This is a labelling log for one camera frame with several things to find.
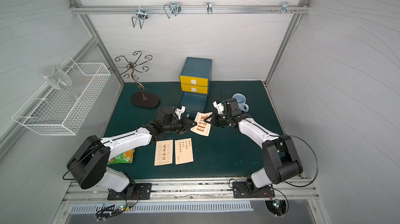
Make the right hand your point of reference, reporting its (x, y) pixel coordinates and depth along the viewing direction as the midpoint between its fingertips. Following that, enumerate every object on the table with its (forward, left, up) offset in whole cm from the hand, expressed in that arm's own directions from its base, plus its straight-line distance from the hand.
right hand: (204, 120), depth 85 cm
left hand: (-5, +3, +3) cm, 7 cm away
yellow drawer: (+24, +11, -1) cm, 27 cm away
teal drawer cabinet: (+34, +8, +3) cm, 35 cm away
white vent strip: (-41, +50, -13) cm, 66 cm away
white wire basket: (-10, +60, +19) cm, 63 cm away
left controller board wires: (-42, +43, -15) cm, 62 cm away
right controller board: (-36, -36, -17) cm, 54 cm away
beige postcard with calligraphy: (-14, +23, -13) cm, 30 cm away
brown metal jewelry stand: (+21, +45, -10) cm, 50 cm away
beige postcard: (-13, +12, -13) cm, 22 cm away
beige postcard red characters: (-4, +1, 0) cm, 4 cm away
